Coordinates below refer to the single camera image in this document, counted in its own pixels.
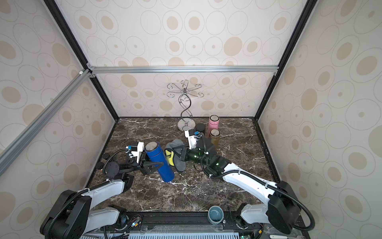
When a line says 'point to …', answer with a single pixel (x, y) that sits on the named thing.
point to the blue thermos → (155, 154)
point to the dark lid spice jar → (106, 156)
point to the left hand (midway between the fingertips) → (165, 162)
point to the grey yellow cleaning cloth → (172, 151)
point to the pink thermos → (214, 122)
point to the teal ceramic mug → (216, 214)
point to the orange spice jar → (99, 166)
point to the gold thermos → (215, 135)
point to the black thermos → (200, 127)
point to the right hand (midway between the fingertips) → (178, 148)
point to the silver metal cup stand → (186, 124)
